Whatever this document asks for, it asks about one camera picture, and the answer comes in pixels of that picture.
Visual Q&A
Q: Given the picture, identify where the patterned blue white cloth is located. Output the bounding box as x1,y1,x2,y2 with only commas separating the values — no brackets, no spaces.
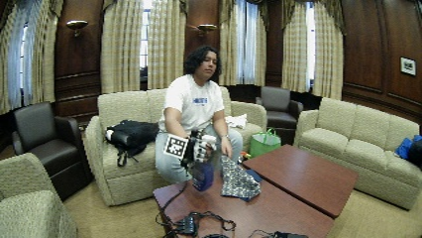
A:
218,155,262,203

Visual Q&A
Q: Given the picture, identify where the white marker cube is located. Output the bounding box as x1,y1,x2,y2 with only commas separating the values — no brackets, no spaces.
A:
162,133,191,161

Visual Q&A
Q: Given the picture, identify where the green tote bag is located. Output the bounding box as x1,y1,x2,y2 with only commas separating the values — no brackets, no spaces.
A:
247,127,283,159

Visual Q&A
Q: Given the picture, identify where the dark blue cloth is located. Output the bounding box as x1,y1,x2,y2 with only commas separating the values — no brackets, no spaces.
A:
242,168,264,183

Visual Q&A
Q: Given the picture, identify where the white crumpled cloth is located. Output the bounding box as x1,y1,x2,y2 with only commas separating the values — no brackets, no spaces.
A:
223,113,250,130

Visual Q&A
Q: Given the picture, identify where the person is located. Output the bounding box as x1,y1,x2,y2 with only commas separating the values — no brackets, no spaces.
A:
154,45,243,184

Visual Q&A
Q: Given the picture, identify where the black backpack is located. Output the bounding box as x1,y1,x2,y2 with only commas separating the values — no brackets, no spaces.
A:
102,119,160,169

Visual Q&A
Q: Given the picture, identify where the black leather armchair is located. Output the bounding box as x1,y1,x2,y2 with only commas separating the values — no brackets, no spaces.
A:
254,85,304,146
10,101,94,202

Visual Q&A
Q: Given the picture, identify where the beige fabric three-seat sofa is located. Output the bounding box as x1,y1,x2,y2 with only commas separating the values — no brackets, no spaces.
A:
82,85,268,208

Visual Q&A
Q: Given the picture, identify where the black flat device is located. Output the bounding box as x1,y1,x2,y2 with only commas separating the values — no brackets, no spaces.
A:
262,230,310,238

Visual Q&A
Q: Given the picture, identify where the beige fabric two-seat sofa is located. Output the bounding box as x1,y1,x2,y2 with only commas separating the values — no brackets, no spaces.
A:
292,96,422,211

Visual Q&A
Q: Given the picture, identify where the beige plaid curtain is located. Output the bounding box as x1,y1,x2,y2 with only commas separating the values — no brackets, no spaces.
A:
29,0,65,104
311,0,345,101
98,0,144,95
216,0,239,87
279,0,310,94
146,0,187,90

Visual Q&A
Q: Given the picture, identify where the white sheer curtain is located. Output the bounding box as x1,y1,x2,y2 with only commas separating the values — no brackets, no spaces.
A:
5,6,35,111
234,0,259,85

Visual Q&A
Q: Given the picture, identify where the blue bag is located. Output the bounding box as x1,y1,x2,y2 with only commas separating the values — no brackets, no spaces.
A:
392,134,422,161

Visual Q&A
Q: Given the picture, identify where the black bag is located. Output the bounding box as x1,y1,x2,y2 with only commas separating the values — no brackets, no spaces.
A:
405,138,422,170

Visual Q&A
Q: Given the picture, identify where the beige fabric armchair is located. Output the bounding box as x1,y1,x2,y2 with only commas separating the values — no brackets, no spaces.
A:
0,152,79,238

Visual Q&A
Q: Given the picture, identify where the black cable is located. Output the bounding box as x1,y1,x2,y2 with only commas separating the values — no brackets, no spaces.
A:
152,179,236,238

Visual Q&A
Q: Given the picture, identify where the black cable hub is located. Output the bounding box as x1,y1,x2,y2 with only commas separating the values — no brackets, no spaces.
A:
174,214,199,237

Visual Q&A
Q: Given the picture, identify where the brass wall lamp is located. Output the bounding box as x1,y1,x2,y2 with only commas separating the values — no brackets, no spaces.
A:
195,23,218,37
65,19,89,38

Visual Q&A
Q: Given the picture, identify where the framed wall picture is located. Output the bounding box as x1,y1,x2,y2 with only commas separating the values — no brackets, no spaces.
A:
397,56,417,77

